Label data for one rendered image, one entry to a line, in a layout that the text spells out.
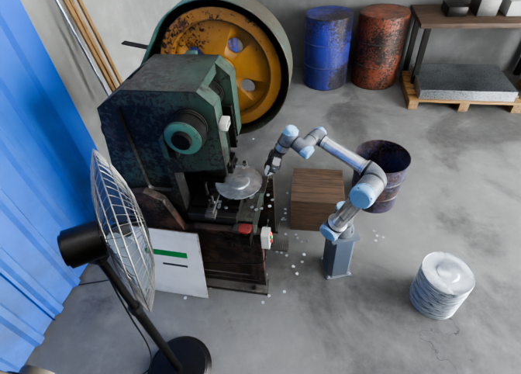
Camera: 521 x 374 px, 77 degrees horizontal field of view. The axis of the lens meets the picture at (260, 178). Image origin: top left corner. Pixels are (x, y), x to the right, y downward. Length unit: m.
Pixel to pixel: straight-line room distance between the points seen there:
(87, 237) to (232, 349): 1.40
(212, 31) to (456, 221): 2.36
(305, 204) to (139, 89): 1.47
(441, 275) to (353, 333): 0.65
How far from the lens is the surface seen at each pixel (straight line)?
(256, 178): 2.03
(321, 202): 2.48
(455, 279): 2.33
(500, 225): 3.25
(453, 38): 5.26
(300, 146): 1.70
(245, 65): 1.99
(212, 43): 1.99
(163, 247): 2.25
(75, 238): 1.19
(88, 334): 2.67
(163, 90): 1.54
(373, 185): 1.62
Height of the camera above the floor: 2.17
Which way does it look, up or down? 43 degrees down
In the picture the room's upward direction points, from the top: 5 degrees counter-clockwise
